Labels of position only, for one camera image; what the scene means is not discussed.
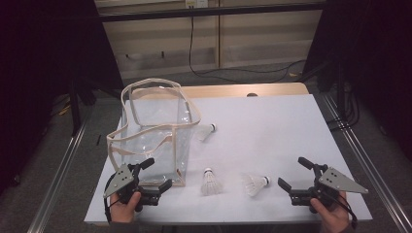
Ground aluminium floor rail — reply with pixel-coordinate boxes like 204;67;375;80
322;93;412;233
27;106;93;233

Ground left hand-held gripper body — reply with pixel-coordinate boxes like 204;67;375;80
102;163;162;213

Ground right hand-held gripper cable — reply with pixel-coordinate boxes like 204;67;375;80
333;192;359;231

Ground left hand-held gripper cable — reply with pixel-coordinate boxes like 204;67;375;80
103;174;118;224

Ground person's right hand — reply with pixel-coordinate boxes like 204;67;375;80
309;190;353;233

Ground clear bag with beige trim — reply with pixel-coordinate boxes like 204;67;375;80
106;77;202;188

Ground person's left hand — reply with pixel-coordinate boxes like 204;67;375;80
110;191;143;224

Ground white wall socket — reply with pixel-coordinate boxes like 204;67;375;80
185;0;209;9

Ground black metal crossbar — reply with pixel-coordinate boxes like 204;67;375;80
98;2;326;23

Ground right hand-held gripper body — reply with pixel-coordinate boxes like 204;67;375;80
289;163;369;215

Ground white shuttlecock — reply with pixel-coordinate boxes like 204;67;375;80
193;122;218;143
241;173;272;198
200;167;223;197

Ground black curtain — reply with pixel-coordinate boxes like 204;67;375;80
304;0;412;159
0;0;124;195

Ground white table sheet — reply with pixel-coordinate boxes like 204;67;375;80
84;93;373;226

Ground black wall cable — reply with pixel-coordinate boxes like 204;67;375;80
189;15;307;84

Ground black metal stand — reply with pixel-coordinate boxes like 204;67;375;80
69;74;98;137
302;59;348;111

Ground black floor cables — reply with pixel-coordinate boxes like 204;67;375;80
326;86;361;130

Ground hand-held gripper cable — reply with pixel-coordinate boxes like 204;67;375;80
333;192;359;231
103;174;118;224

